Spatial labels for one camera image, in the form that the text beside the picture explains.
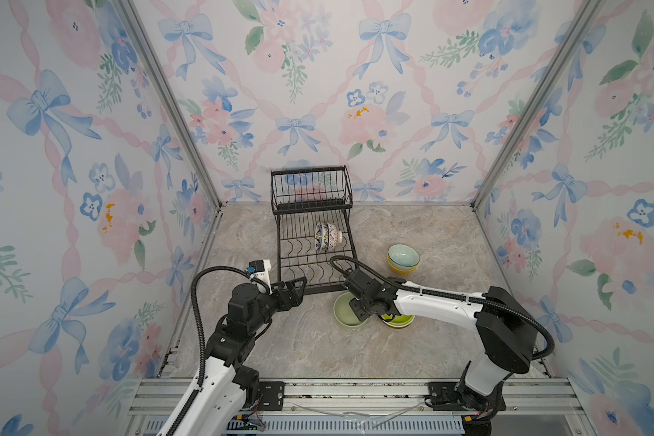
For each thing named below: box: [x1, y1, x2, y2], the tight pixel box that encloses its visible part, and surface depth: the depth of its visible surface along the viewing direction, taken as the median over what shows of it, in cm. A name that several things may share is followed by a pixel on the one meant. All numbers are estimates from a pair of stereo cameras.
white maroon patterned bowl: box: [327, 221, 344, 251], surface depth 99 cm
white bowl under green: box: [332, 291, 369, 327], surface depth 86 cm
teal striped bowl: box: [386, 243, 421, 270], surface depth 100 cm
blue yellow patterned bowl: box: [314, 221, 330, 252], surface depth 99 cm
